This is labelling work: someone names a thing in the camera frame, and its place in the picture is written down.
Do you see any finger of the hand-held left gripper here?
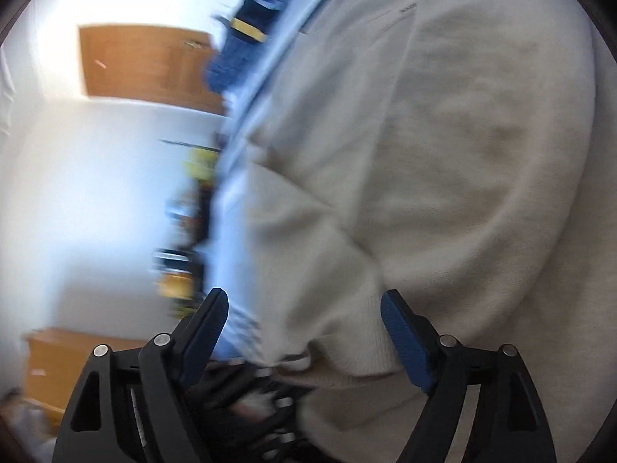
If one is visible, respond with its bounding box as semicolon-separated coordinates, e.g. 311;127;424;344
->
208;361;315;463

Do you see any cream knit sweater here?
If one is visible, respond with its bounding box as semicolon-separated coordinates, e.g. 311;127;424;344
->
230;0;607;463

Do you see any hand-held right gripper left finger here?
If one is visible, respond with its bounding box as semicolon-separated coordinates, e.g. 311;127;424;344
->
52;288;229;463

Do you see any yellow bag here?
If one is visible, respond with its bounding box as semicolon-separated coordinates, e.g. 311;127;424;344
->
184;147;221;190

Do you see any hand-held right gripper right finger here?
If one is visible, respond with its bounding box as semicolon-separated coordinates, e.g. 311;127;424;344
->
380;289;558;463

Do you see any cluttered dark side table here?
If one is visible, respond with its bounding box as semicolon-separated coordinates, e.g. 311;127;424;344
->
153;130;220;320

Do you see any wooden door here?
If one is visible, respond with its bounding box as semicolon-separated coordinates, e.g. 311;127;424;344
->
78;24;228;115

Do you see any blue patterned quilt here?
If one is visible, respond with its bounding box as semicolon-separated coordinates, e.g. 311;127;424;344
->
206;0;349;93

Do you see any light wooden cabinet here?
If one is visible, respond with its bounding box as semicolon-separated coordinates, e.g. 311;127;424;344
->
22;327;145;416

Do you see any bed with striped blue cover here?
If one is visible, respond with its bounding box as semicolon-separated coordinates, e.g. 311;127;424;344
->
201;0;355;363

